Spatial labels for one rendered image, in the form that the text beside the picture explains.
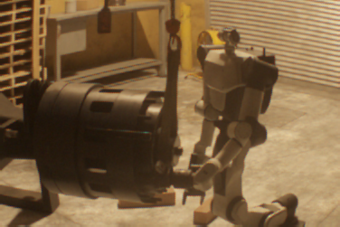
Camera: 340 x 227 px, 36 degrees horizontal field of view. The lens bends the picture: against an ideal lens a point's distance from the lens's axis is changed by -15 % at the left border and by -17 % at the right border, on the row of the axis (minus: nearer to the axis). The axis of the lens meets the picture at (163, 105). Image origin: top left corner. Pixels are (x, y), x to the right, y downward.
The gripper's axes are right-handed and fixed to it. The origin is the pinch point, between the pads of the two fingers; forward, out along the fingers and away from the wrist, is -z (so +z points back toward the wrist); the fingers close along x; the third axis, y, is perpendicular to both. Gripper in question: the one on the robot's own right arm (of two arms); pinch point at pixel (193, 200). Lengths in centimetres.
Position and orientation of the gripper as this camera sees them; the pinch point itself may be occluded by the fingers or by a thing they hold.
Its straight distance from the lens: 309.0
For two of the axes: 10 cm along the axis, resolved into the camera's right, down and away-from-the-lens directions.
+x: -9.0, -0.8, -4.4
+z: 1.6, -9.7, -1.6
